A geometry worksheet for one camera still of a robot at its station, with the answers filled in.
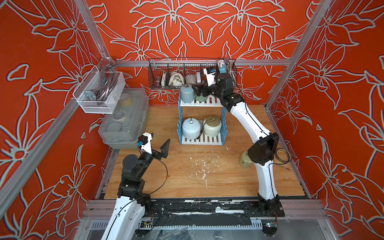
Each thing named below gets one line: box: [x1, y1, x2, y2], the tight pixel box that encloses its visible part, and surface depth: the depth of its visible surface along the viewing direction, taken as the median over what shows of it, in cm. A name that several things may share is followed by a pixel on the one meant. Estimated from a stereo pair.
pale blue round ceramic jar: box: [182, 117, 201, 140], surface depth 94 cm
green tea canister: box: [195, 92, 208, 102], surface depth 87 cm
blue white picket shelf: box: [177, 95, 228, 146], surface depth 97 cm
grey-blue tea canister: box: [180, 84, 195, 103], surface depth 81 cm
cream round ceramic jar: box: [203, 115, 222, 138], surface depth 97 cm
